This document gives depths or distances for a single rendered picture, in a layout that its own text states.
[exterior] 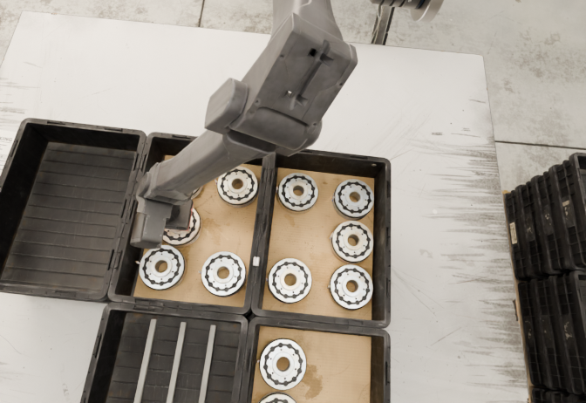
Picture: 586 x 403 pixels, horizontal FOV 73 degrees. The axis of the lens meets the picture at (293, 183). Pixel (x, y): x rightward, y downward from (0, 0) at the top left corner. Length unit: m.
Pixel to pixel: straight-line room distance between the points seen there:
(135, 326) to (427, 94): 1.11
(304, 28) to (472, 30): 2.39
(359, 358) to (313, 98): 0.72
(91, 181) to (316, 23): 0.85
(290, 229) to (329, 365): 0.33
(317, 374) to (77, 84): 1.11
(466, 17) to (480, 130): 1.44
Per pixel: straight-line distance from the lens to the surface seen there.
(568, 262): 1.71
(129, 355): 1.02
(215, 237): 1.01
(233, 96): 0.39
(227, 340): 0.98
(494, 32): 2.80
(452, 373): 1.22
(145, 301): 0.91
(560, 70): 2.85
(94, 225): 1.09
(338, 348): 0.99
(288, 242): 1.00
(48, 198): 1.16
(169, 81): 1.38
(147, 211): 0.78
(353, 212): 1.01
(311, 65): 0.39
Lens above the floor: 1.81
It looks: 69 degrees down
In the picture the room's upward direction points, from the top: 11 degrees clockwise
